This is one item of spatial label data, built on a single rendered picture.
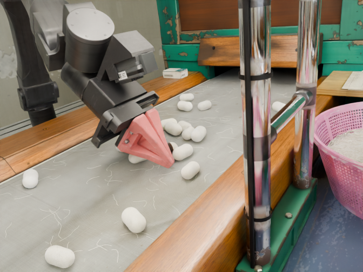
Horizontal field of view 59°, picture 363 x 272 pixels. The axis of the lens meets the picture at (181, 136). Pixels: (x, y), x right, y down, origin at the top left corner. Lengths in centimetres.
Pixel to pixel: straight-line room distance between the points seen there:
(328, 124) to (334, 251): 22
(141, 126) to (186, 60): 57
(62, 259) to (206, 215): 14
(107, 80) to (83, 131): 20
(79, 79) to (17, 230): 21
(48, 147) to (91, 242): 27
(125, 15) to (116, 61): 191
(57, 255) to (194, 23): 75
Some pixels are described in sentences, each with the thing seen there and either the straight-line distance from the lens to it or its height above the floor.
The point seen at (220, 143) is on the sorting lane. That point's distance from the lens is 52.
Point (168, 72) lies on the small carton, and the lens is 89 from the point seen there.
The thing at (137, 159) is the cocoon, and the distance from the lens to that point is 48.
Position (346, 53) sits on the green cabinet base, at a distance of 81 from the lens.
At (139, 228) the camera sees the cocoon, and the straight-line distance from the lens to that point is 35.
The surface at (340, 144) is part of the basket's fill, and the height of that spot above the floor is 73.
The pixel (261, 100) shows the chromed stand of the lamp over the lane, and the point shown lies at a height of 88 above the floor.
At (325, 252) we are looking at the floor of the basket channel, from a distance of 43.
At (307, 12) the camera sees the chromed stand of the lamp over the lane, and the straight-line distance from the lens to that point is 39.
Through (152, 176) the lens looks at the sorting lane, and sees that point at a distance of 45.
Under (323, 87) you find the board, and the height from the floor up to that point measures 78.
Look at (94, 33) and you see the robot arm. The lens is 42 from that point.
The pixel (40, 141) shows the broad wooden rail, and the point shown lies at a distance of 60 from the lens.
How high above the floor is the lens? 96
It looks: 23 degrees down
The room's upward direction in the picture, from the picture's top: 7 degrees counter-clockwise
